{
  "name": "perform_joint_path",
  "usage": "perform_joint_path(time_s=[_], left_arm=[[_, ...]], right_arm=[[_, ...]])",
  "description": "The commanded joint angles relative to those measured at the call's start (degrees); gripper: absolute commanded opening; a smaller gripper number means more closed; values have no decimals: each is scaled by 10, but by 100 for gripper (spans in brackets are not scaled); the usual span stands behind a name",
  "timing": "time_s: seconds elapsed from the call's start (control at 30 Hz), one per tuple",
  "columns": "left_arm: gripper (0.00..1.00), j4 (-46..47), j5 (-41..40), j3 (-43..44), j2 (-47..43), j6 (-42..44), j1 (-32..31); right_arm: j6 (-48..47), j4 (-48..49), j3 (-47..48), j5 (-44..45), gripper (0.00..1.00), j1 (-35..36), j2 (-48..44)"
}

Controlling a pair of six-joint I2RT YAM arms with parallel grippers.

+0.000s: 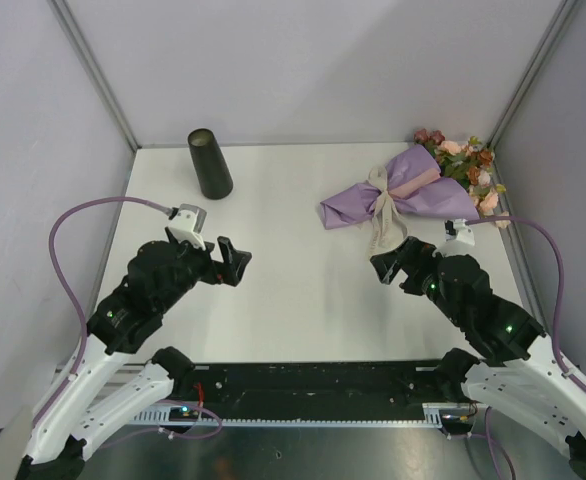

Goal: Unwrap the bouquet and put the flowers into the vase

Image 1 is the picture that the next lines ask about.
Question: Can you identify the purple wrapping paper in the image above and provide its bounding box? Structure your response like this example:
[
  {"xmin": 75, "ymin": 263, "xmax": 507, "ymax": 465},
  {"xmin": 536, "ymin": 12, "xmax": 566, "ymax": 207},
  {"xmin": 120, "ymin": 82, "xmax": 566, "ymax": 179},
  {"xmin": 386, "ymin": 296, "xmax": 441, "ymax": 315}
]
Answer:
[{"xmin": 319, "ymin": 145, "xmax": 479, "ymax": 230}]

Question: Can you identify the right aluminium frame post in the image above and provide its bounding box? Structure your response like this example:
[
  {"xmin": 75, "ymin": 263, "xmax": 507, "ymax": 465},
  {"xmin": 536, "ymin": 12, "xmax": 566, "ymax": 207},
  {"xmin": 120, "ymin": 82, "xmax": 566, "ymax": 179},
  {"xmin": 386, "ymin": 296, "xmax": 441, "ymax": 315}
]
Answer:
[{"xmin": 488, "ymin": 0, "xmax": 583, "ymax": 147}]

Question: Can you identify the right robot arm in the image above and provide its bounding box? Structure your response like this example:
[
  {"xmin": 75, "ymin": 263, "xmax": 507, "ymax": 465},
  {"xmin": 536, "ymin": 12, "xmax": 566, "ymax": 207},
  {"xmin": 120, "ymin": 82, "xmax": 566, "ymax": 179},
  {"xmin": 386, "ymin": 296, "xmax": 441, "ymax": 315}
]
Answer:
[{"xmin": 370, "ymin": 237, "xmax": 586, "ymax": 479}]

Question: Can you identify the cream printed ribbon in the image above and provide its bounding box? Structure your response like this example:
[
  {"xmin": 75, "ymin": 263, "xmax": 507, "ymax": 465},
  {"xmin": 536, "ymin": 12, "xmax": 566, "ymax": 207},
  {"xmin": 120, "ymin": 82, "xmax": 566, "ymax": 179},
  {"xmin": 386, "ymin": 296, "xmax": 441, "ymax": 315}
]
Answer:
[{"xmin": 368, "ymin": 166, "xmax": 408, "ymax": 258}]

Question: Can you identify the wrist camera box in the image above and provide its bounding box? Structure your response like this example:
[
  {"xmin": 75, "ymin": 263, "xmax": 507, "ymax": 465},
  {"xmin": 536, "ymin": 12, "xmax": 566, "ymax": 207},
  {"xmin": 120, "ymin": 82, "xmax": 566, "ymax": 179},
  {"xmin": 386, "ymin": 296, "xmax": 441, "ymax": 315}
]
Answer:
[
  {"xmin": 445, "ymin": 219, "xmax": 475, "ymax": 247},
  {"xmin": 167, "ymin": 204, "xmax": 207, "ymax": 250}
]

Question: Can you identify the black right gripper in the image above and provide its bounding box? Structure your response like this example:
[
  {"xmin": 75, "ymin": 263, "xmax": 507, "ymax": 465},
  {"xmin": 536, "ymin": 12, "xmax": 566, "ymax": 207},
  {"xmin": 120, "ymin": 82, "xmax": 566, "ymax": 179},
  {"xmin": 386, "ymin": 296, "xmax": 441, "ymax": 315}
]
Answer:
[{"xmin": 368, "ymin": 235, "xmax": 464, "ymax": 327}]

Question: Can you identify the black conical vase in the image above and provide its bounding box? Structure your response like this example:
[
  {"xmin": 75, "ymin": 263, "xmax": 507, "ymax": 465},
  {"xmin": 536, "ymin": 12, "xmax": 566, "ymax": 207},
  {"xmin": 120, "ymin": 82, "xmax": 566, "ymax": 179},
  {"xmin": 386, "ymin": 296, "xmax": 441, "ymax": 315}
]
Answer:
[{"xmin": 187, "ymin": 128, "xmax": 233, "ymax": 200}]

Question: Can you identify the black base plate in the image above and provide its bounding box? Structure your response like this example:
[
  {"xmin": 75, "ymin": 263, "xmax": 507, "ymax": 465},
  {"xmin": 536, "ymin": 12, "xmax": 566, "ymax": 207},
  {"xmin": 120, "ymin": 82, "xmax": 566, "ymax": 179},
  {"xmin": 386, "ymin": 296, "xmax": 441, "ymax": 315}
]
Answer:
[{"xmin": 168, "ymin": 360, "xmax": 470, "ymax": 419}]

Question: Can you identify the artificial flower bunch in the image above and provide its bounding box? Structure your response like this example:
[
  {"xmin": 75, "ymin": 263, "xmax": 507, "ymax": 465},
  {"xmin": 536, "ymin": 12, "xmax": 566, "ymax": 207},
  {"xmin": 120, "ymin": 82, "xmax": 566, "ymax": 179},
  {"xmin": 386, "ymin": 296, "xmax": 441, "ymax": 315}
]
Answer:
[{"xmin": 413, "ymin": 128, "xmax": 506, "ymax": 217}]

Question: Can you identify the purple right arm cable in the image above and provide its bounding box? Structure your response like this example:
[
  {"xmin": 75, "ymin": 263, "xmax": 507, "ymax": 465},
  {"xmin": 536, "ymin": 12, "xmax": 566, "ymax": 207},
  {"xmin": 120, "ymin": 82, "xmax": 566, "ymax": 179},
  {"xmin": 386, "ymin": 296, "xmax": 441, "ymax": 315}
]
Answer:
[{"xmin": 465, "ymin": 216, "xmax": 586, "ymax": 469}]

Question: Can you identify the pink wrapping paper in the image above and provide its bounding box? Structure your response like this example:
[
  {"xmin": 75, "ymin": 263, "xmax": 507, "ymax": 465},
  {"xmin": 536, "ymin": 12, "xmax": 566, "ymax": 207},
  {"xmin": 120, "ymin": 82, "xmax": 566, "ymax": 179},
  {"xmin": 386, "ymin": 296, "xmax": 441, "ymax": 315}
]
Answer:
[{"xmin": 389, "ymin": 168, "xmax": 440, "ymax": 199}]

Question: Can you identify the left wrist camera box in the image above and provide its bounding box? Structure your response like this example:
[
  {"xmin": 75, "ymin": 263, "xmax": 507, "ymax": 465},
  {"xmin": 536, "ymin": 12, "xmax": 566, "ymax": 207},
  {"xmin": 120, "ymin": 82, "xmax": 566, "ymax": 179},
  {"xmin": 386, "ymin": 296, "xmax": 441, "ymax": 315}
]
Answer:
[{"xmin": 167, "ymin": 204, "xmax": 207, "ymax": 250}]

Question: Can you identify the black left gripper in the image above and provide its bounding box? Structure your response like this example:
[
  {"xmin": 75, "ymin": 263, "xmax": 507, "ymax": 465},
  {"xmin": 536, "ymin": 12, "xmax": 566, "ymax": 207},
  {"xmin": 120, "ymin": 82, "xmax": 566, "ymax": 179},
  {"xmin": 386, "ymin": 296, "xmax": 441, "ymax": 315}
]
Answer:
[{"xmin": 156, "ymin": 224, "xmax": 251, "ymax": 312}]

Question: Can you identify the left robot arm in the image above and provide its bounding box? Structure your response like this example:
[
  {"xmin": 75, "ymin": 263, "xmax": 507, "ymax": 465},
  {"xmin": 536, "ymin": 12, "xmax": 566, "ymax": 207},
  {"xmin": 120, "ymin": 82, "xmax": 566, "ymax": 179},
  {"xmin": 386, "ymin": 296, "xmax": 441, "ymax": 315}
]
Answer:
[{"xmin": 0, "ymin": 237, "xmax": 252, "ymax": 479}]

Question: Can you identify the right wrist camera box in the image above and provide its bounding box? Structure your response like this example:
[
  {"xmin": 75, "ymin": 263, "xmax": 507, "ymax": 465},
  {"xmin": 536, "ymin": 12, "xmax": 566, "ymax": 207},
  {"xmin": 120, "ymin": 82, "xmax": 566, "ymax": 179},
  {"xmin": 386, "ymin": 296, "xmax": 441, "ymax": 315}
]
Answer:
[{"xmin": 445, "ymin": 219, "xmax": 475, "ymax": 247}]

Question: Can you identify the left aluminium frame post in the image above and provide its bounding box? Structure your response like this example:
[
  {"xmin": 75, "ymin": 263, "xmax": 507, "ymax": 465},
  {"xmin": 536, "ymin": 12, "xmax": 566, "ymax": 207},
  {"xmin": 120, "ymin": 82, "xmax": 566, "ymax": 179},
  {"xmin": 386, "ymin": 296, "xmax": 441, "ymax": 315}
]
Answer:
[{"xmin": 47, "ymin": 0, "xmax": 140, "ymax": 153}]

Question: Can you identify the aluminium frame post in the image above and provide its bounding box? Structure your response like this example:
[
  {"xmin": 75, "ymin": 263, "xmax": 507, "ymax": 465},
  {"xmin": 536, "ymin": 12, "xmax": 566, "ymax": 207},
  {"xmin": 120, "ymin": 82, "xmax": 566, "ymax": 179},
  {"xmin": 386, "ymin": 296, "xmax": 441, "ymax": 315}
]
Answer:
[
  {"xmin": 488, "ymin": 0, "xmax": 583, "ymax": 147},
  {"xmin": 47, "ymin": 0, "xmax": 140, "ymax": 153}
]

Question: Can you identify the white slotted cable duct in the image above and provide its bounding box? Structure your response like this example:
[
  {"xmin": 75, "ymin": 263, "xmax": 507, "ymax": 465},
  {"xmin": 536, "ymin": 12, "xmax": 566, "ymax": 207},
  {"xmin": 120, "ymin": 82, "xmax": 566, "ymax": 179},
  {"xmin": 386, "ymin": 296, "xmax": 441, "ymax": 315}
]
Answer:
[{"xmin": 128, "ymin": 403, "xmax": 478, "ymax": 429}]

